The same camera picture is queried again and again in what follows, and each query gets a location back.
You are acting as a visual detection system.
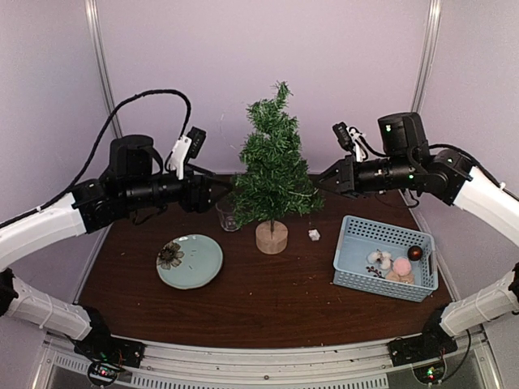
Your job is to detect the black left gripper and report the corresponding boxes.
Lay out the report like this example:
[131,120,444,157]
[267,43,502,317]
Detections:
[122,161,234,214]

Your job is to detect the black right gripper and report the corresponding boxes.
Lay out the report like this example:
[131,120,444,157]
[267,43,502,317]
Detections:
[312,154,416,199]

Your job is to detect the fairy light wire string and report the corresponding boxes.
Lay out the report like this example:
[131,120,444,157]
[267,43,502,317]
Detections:
[279,188,321,202]

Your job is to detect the small green christmas tree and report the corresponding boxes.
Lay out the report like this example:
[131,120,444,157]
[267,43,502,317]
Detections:
[231,81,324,255]

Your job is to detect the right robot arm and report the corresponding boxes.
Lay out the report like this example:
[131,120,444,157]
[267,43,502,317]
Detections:
[315,144,518,358]

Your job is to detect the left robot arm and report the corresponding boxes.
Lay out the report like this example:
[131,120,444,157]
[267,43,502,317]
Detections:
[1,174,232,360]

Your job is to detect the clear drinking glass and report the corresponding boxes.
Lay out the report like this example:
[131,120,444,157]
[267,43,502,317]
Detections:
[216,199,239,233]

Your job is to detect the blue plastic basket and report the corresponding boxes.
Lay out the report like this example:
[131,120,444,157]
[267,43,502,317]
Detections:
[333,216,439,302]

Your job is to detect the light green floral plate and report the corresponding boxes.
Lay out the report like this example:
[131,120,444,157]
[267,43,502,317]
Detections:
[156,234,224,290]

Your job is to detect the white cotton flower ornament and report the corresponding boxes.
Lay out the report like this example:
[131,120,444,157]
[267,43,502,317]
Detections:
[367,250,392,270]

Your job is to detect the dark red bauble ornament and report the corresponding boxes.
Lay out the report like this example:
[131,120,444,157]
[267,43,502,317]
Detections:
[407,246,423,262]

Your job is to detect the pink pompom ornament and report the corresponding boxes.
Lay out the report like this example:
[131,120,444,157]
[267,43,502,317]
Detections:
[392,257,412,277]

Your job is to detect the beige burlap bow ornament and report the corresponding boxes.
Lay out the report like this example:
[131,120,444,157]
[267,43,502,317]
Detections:
[385,271,414,284]

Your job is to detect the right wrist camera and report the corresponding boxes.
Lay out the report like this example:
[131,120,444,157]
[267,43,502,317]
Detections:
[332,122,368,162]

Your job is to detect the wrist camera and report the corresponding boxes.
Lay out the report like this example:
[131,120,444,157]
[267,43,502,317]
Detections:
[332,122,368,162]
[165,126,207,180]

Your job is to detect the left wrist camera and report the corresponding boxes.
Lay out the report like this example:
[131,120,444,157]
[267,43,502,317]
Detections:
[165,126,207,180]

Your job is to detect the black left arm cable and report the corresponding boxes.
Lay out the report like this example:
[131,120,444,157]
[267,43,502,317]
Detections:
[0,90,192,224]

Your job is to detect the right aluminium frame post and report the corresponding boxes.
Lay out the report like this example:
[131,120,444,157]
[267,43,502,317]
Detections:
[411,0,442,113]

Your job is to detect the aluminium frame post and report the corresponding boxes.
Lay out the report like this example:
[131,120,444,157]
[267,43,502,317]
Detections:
[411,0,442,113]
[84,0,116,113]

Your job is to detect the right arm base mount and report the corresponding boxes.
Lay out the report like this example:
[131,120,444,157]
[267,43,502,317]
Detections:
[388,309,458,386]

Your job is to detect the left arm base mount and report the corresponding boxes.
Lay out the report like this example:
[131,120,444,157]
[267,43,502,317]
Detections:
[73,307,146,384]

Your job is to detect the left aluminium frame post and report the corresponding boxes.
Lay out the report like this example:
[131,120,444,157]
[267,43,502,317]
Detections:
[84,0,116,113]

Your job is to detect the front aluminium rail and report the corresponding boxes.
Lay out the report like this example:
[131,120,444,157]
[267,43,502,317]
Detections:
[40,331,500,389]

